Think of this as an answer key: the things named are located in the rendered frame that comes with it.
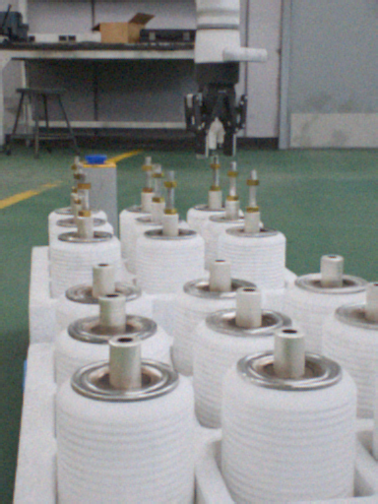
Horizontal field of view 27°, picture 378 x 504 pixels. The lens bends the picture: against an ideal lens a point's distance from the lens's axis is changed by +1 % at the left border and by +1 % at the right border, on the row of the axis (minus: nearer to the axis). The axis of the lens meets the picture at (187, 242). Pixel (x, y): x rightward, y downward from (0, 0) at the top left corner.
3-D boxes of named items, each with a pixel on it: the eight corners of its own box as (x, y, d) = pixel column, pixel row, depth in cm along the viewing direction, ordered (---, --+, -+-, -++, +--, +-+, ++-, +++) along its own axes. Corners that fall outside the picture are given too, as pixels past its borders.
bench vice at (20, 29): (12, 45, 568) (10, 10, 563) (34, 45, 566) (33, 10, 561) (-10, 42, 528) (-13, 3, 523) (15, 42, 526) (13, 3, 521)
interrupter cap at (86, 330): (68, 350, 61) (68, 342, 61) (66, 323, 69) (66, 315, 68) (162, 345, 63) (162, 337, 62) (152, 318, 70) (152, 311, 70)
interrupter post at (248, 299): (237, 331, 66) (238, 293, 66) (231, 323, 68) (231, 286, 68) (265, 330, 67) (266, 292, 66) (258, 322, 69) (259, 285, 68)
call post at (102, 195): (81, 331, 147) (77, 167, 141) (79, 320, 154) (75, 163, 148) (118, 329, 149) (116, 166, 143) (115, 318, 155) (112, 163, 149)
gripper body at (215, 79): (217, 60, 134) (216, 115, 136) (183, 58, 128) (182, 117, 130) (251, 59, 129) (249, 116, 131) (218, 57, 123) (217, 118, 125)
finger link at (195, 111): (187, 93, 126) (193, 129, 129) (179, 95, 125) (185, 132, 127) (199, 94, 125) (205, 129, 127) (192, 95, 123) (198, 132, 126)
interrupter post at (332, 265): (324, 291, 80) (325, 260, 79) (316, 285, 82) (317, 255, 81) (346, 290, 80) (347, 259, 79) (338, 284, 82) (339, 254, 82)
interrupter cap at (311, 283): (307, 298, 77) (307, 291, 76) (284, 281, 84) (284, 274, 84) (380, 295, 78) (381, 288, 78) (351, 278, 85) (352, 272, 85)
